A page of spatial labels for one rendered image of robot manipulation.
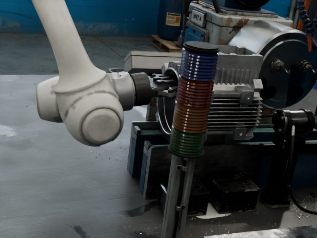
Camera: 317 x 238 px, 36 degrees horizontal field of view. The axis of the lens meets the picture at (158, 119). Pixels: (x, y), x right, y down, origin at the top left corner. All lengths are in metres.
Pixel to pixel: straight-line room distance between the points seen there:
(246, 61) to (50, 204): 0.55
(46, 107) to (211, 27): 0.83
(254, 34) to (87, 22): 5.46
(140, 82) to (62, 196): 0.31
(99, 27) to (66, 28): 6.05
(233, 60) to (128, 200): 0.40
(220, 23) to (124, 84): 0.65
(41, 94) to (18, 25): 5.67
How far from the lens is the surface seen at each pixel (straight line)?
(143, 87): 1.07
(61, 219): 1.05
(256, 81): 1.15
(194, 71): 0.77
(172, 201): 0.88
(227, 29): 1.64
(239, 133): 1.14
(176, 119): 0.81
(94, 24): 6.92
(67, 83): 0.89
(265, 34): 1.51
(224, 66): 1.11
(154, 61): 1.31
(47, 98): 1.03
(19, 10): 6.66
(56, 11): 0.91
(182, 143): 0.81
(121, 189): 1.17
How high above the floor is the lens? 1.37
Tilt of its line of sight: 20 degrees down
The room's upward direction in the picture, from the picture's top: 7 degrees clockwise
